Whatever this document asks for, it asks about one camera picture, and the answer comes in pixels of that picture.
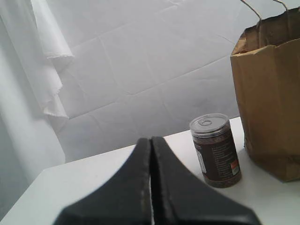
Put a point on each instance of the clear can with brown label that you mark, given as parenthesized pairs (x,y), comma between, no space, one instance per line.
(216,151)

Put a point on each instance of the brown paper bag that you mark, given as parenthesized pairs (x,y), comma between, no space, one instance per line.
(266,73)

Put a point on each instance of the white hanging backdrop cloth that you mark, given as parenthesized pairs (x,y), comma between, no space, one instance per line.
(30,35)

